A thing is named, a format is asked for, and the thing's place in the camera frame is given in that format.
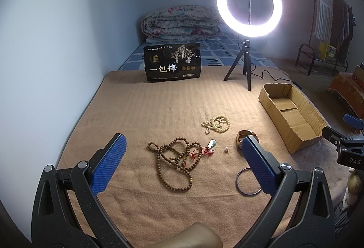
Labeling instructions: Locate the cream bead necklace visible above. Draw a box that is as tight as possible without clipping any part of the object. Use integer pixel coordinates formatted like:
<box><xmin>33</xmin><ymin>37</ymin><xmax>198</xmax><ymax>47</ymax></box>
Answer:
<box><xmin>201</xmin><ymin>114</ymin><xmax>231</xmax><ymax>135</ymax></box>

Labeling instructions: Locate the black printed gift bag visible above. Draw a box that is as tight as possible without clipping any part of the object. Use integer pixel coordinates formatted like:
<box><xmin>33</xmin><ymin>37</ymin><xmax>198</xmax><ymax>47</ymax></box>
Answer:
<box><xmin>143</xmin><ymin>43</ymin><xmax>202</xmax><ymax>82</ymax></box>

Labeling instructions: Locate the black metal shelf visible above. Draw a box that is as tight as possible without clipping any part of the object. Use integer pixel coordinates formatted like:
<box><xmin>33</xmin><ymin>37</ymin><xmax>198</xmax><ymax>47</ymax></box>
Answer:
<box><xmin>295</xmin><ymin>43</ymin><xmax>349</xmax><ymax>76</ymax></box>

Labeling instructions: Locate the orange cloth covered table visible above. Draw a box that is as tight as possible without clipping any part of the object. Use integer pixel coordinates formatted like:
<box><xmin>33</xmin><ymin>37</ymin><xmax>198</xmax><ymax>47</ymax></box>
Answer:
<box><xmin>328</xmin><ymin>72</ymin><xmax>364</xmax><ymax>118</ymax></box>

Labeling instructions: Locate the brown cardboard box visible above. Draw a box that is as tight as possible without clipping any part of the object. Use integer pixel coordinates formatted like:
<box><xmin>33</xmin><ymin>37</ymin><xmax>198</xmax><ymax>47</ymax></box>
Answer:
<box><xmin>258</xmin><ymin>83</ymin><xmax>328</xmax><ymax>154</ymax></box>

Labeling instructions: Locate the box on orange table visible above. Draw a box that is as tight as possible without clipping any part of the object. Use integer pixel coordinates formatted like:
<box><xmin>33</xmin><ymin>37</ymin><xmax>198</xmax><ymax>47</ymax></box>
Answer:
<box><xmin>352</xmin><ymin>62</ymin><xmax>364</xmax><ymax>88</ymax></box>

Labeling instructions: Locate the gloved left hand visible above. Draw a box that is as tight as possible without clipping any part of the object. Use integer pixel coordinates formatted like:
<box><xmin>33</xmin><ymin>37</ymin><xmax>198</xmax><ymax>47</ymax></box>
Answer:
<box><xmin>156</xmin><ymin>222</ymin><xmax>223</xmax><ymax>248</ymax></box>

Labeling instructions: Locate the brown wooden bead necklace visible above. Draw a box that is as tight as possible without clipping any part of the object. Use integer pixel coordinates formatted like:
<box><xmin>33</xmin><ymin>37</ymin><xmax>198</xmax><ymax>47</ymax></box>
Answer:
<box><xmin>147</xmin><ymin>136</ymin><xmax>203</xmax><ymax>193</ymax></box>

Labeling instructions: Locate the black power cable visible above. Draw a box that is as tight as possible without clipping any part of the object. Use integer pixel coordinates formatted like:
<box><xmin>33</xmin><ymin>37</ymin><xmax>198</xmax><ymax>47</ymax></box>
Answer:
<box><xmin>235</xmin><ymin>34</ymin><xmax>305</xmax><ymax>89</ymax></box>

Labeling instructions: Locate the black clothes rack with clothes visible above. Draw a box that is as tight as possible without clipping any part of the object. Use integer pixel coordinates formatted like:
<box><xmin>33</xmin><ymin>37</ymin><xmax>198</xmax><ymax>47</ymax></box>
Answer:
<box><xmin>310</xmin><ymin>0</ymin><xmax>356</xmax><ymax>64</ymax></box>

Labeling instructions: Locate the green jade pendant red cord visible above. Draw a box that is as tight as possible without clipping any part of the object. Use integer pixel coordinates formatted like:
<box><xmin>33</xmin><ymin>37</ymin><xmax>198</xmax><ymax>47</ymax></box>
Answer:
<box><xmin>188</xmin><ymin>139</ymin><xmax>218</xmax><ymax>161</ymax></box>

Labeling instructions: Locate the folded floral quilt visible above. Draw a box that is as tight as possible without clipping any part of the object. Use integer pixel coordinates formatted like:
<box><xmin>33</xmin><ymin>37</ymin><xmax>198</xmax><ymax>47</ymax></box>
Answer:
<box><xmin>141</xmin><ymin>5</ymin><xmax>222</xmax><ymax>41</ymax></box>

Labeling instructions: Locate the yellow box on shelf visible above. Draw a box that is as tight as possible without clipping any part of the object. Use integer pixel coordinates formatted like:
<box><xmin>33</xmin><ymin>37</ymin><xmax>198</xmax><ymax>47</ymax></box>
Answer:
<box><xmin>319</xmin><ymin>42</ymin><xmax>336</xmax><ymax>62</ymax></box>

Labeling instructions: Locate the white ring light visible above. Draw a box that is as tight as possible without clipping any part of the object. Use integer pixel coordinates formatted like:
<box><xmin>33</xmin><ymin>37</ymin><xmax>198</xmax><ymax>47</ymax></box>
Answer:
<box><xmin>217</xmin><ymin>0</ymin><xmax>283</xmax><ymax>38</ymax></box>

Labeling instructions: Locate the dark blue bangle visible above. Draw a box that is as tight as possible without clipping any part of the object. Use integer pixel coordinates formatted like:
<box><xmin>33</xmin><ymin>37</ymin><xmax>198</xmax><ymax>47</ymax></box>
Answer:
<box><xmin>235</xmin><ymin>167</ymin><xmax>262</xmax><ymax>197</ymax></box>

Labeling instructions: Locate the black tripod stand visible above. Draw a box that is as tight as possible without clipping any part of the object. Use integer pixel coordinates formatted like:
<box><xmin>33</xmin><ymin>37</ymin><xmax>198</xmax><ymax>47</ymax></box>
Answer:
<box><xmin>223</xmin><ymin>0</ymin><xmax>263</xmax><ymax>92</ymax></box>

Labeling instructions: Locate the gloved right hand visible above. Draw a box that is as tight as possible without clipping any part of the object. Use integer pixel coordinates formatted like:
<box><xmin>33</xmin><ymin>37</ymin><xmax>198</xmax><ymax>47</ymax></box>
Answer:
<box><xmin>344</xmin><ymin>168</ymin><xmax>363</xmax><ymax>206</ymax></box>

